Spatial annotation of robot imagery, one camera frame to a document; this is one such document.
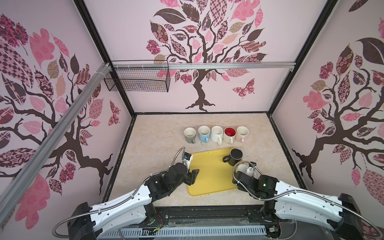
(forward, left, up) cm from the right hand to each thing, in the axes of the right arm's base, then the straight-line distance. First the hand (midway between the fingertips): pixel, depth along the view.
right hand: (239, 182), depth 80 cm
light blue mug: (+34, +18, +1) cm, 39 cm away
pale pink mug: (+33, -9, +2) cm, 34 cm away
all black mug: (+13, +1, +4) cm, 14 cm away
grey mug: (+34, +27, +1) cm, 43 cm away
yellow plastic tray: (+8, +12, -9) cm, 17 cm away
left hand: (+4, +25, +7) cm, 26 cm away
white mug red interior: (+35, -1, -2) cm, 35 cm away
